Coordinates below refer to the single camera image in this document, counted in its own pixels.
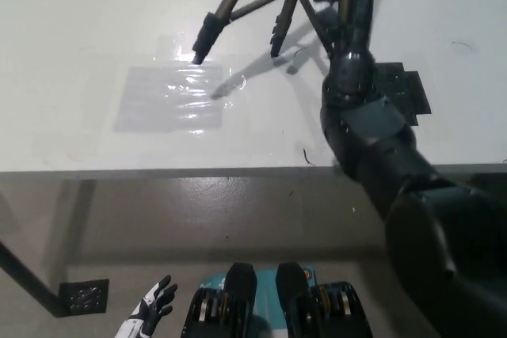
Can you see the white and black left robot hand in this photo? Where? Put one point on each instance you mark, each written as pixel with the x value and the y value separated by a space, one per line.
pixel 148 310

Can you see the clear tape patch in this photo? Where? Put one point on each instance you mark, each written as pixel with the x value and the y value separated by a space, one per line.
pixel 166 100

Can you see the bronze and black camera tripod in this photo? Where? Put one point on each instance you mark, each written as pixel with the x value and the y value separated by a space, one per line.
pixel 222 5

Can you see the black table leg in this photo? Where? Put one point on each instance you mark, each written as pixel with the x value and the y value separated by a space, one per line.
pixel 31 286

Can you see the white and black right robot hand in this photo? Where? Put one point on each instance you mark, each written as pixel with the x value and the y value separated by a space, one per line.
pixel 362 13

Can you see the black tape patch on table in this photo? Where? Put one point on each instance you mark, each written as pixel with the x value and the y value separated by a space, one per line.
pixel 412 92

